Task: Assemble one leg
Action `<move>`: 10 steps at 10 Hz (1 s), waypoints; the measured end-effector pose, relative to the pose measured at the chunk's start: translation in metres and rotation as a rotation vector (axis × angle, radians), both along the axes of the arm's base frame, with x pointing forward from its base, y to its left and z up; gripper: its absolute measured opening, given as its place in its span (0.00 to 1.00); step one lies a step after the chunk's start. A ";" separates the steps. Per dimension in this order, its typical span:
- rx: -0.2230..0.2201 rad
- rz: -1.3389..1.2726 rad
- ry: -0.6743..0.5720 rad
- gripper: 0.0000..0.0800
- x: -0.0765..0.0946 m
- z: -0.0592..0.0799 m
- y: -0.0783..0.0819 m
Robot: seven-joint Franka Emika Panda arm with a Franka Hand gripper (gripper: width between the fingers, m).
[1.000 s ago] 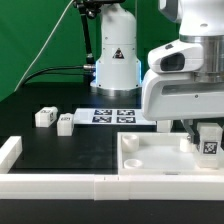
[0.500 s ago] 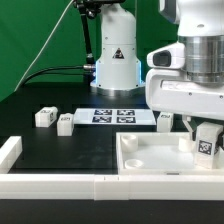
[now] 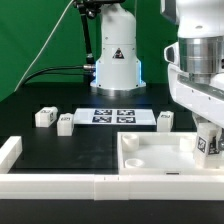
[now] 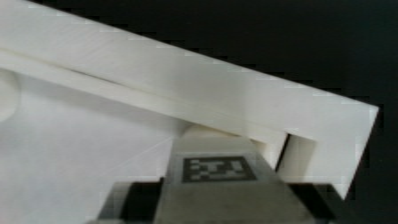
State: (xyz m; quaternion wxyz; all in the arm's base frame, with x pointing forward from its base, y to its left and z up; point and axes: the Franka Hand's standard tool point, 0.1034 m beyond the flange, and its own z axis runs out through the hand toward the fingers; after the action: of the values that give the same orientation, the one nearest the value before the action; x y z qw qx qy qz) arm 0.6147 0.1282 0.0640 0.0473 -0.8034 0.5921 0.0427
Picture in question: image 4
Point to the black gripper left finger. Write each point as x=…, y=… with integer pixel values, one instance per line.
x=131, y=203

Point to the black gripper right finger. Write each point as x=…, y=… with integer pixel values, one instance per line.
x=322, y=201

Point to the white table leg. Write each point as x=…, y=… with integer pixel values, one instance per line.
x=223, y=188

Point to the white square tabletop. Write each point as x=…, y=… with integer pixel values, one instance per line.
x=79, y=142

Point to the white U-shaped fence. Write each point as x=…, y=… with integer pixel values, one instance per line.
x=134, y=70

